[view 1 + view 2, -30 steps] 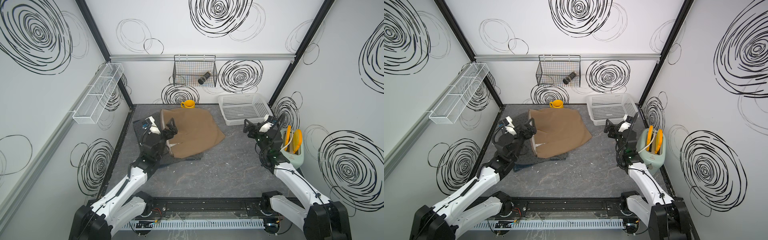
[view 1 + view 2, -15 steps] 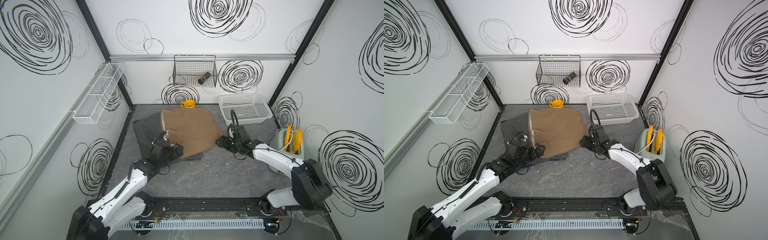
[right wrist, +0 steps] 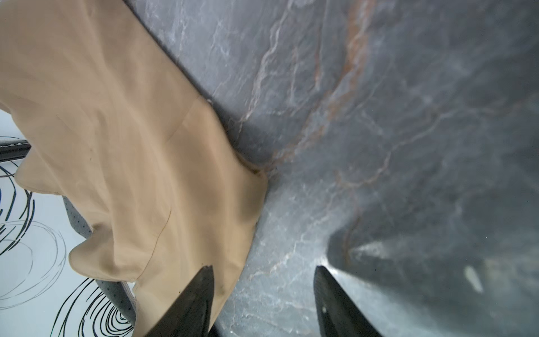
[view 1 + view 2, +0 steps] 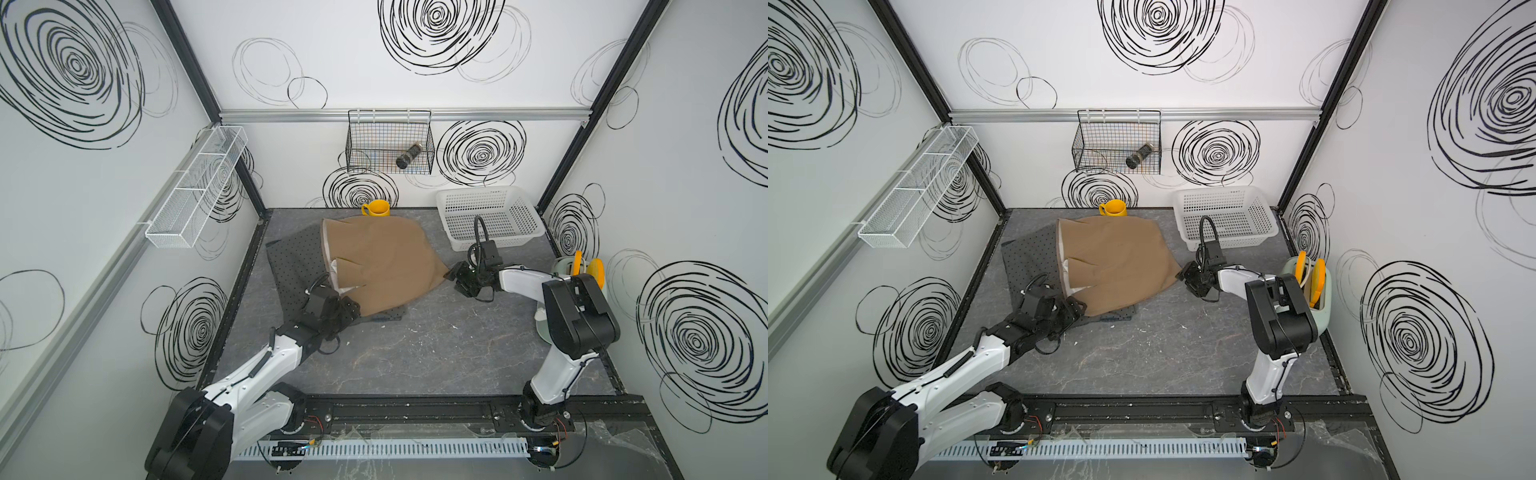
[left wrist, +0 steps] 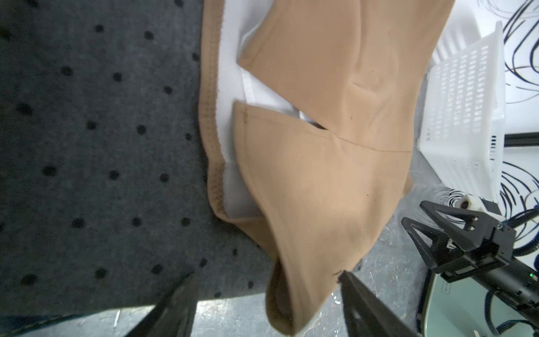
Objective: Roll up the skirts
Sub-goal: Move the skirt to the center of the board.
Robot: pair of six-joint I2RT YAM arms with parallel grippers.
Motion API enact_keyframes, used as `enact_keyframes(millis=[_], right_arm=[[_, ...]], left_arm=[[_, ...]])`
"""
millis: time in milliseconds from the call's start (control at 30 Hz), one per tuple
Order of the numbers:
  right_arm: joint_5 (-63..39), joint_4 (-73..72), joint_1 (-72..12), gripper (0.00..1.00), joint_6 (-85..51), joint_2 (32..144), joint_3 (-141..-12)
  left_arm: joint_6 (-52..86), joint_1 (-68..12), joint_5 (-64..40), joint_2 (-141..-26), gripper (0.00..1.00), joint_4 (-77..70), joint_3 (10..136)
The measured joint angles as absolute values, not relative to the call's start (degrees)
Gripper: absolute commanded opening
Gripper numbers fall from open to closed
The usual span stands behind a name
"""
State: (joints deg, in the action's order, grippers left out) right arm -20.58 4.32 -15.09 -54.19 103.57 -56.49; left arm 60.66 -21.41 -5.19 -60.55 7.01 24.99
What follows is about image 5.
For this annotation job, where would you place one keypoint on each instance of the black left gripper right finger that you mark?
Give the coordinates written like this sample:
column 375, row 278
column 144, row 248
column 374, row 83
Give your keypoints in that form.
column 365, row 314

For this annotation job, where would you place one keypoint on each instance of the tan brown skirt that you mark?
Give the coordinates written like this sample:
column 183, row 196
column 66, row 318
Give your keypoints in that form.
column 306, row 113

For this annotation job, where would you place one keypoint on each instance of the grey polka dot skirt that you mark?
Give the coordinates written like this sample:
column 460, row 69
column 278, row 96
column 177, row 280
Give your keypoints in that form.
column 103, row 173

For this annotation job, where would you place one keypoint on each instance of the mint green toaster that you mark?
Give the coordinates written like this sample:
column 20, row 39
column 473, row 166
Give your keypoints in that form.
column 452, row 309

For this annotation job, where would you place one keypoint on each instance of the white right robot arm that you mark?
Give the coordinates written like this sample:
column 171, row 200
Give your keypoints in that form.
column 515, row 284

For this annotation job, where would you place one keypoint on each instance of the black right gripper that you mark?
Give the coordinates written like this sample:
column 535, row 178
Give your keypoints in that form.
column 474, row 242

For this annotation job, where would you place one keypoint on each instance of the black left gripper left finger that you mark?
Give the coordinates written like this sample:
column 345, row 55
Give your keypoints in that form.
column 174, row 315

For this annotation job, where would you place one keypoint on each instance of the white plastic basket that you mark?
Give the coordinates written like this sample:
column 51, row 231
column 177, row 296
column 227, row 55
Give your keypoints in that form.
column 463, row 122

